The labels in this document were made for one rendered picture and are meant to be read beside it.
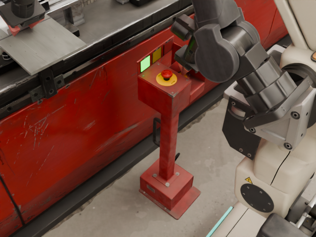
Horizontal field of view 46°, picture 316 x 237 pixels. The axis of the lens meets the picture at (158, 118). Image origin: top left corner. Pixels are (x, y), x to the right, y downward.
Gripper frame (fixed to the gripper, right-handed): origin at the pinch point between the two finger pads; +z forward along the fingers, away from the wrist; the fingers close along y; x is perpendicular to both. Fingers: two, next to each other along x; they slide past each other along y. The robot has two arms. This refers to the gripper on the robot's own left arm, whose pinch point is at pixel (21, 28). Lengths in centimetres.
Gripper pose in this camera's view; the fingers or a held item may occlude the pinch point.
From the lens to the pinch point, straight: 116.5
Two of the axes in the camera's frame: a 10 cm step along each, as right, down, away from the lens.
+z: -3.4, 3.6, 8.7
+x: 6.2, 7.8, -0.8
